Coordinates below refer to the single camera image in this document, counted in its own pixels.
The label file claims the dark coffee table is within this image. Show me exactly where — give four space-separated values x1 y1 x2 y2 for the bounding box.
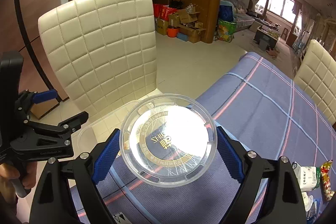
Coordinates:
253 27 278 51

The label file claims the red gold snack wrapper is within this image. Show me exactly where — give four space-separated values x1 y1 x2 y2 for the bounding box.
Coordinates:
320 160 334 202

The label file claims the cream quilted chair left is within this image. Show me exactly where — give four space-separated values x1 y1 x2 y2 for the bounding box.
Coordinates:
38 0 157 121

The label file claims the red orange bucket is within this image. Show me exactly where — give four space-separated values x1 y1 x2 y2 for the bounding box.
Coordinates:
166 26 179 38

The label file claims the clear plastic trash bin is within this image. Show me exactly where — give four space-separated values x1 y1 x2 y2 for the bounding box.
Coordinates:
77 100 139 152

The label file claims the white green paper bag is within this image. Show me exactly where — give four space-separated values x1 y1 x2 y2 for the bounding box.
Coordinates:
291 161 321 192

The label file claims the colourful green shopping bag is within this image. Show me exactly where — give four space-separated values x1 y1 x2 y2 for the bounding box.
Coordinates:
214 19 236 43

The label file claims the pink refrigerator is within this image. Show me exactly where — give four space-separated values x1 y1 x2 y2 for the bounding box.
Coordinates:
1 0 68 101

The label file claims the white paper tag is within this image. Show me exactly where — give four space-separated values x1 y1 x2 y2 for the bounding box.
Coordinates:
113 212 126 224

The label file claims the blue foil wrapper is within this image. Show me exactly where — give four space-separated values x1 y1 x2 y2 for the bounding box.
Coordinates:
306 198 321 224

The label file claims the person's left hand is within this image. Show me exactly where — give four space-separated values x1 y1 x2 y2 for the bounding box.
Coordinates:
0 162 37 203

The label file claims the clear round plastic lid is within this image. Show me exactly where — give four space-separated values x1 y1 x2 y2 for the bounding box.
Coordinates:
119 94 218 188

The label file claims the cardboard boxes pile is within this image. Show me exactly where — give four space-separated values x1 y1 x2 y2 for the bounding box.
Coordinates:
153 4 206 43

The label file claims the cream quilted chair far middle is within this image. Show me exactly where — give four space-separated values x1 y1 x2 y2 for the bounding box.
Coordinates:
294 39 336 125

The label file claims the grey sofa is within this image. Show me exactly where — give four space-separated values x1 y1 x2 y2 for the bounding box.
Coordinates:
220 0 255 32

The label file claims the blue plaid tablecloth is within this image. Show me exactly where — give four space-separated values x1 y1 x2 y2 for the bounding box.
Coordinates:
97 52 335 223

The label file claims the cream quilted chair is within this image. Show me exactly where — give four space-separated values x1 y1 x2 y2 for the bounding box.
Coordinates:
294 39 336 125
38 0 157 121

